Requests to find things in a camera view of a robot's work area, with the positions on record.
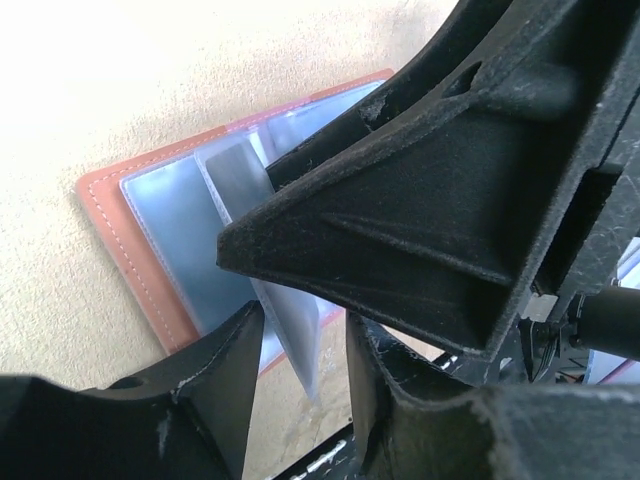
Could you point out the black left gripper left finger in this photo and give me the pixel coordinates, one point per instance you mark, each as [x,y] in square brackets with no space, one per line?
[185,417]

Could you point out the dark grey card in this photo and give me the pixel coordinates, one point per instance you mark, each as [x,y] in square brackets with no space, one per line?
[238,183]

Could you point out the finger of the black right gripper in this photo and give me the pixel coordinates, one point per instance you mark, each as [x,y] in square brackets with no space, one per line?
[385,234]
[430,76]

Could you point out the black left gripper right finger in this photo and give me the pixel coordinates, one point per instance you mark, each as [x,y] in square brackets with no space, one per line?
[411,420]

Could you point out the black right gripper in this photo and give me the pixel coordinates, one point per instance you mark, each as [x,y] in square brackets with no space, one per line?
[553,197]

